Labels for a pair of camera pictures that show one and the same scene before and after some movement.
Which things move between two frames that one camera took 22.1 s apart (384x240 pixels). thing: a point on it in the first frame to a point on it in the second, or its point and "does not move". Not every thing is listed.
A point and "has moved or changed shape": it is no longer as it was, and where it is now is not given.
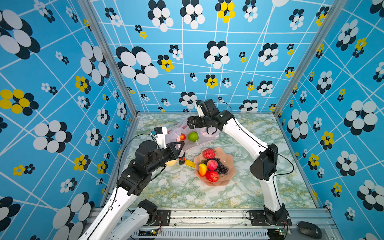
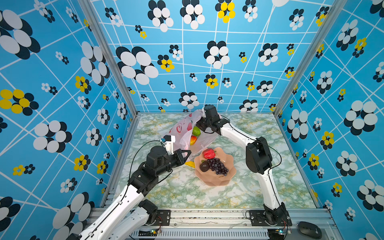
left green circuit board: [149, 232] does not move
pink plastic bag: [173, 134] has moved or changed shape
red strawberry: [209, 153] does not move
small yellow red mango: [202, 169] to [193, 139]
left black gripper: [174, 152] to [178, 156]
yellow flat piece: [190, 163] does not move
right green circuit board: [276, 234] does not move
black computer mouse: [310, 230] does not move
